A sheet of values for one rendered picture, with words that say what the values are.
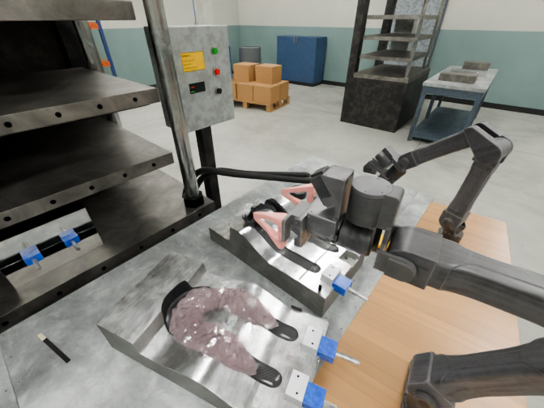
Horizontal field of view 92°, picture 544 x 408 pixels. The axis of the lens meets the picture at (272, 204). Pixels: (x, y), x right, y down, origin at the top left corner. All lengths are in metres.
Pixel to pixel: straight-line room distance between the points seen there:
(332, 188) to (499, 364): 0.37
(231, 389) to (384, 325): 0.44
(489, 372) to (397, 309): 0.37
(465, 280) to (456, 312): 0.55
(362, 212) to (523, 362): 0.31
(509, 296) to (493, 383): 0.18
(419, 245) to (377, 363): 0.44
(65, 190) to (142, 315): 0.53
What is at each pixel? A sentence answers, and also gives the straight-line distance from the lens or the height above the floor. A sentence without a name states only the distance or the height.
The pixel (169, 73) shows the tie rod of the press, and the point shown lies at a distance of 1.06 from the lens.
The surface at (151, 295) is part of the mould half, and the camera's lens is 0.79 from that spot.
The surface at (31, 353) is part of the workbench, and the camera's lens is 0.98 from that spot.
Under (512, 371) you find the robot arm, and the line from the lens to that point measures 0.57.
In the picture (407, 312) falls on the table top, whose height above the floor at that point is 0.80.
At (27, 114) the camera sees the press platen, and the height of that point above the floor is 1.28.
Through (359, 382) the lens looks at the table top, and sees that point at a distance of 0.78.
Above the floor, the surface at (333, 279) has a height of 0.91.
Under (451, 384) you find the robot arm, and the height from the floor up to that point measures 0.98.
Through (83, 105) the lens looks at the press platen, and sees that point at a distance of 1.04.
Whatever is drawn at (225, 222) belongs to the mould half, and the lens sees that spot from 1.03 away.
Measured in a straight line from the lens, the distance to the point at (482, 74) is 5.10.
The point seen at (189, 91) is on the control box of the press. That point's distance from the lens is 1.26.
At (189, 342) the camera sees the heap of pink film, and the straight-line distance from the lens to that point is 0.70.
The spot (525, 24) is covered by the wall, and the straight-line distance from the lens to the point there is 7.04.
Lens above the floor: 1.50
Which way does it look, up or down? 35 degrees down
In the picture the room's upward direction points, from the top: straight up
